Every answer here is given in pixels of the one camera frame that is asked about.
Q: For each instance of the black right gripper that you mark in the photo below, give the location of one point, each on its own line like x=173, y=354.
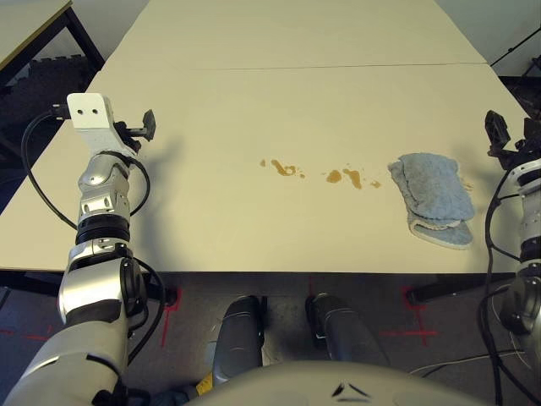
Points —
x=517, y=152

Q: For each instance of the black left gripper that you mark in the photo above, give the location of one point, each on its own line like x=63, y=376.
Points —
x=127, y=133

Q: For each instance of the blue fluffy rag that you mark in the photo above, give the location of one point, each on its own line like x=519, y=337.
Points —
x=431, y=190

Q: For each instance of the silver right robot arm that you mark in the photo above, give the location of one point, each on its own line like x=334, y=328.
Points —
x=530, y=220

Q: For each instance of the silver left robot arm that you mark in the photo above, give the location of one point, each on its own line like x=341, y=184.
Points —
x=91, y=292

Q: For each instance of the black foam floor mat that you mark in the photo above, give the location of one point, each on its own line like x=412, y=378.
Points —
x=46, y=80

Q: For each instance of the brown curled liquid spill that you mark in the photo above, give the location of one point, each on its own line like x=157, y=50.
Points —
x=283, y=169

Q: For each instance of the brown streaked liquid spill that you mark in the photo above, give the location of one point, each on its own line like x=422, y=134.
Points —
x=334, y=176

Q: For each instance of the grey left robot leg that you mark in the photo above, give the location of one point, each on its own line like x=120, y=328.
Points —
x=236, y=338

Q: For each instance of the grey robot leg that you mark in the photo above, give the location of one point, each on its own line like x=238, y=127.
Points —
x=342, y=330
x=236, y=338

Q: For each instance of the grey right robot leg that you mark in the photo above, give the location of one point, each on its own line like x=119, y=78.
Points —
x=342, y=330

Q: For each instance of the yellow label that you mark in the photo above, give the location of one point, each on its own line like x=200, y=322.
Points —
x=206, y=385

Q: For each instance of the grey robot torso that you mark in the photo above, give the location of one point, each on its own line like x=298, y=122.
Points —
x=296, y=389

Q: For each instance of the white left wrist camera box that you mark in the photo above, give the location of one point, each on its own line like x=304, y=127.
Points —
x=86, y=112

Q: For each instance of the beige side table black frame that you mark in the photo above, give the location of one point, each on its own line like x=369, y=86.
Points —
x=25, y=25

